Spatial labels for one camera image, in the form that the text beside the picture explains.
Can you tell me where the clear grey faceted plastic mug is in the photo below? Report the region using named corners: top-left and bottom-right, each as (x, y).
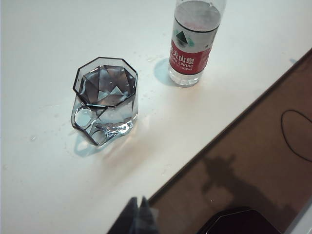
top-left (70, 57), bottom-right (139, 147)

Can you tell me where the clear water bottle red label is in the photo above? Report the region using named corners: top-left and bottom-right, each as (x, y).
top-left (167, 0), bottom-right (228, 87)

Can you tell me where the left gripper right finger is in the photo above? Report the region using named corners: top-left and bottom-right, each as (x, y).
top-left (138, 195), bottom-right (159, 234)

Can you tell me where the thin black floor cable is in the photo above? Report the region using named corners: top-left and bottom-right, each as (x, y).
top-left (280, 110), bottom-right (312, 162)

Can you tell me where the black glossy base cover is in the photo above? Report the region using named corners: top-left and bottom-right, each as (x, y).
top-left (196, 206), bottom-right (281, 234)

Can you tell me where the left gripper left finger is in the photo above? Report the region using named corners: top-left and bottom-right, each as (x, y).
top-left (106, 196), bottom-right (141, 234)

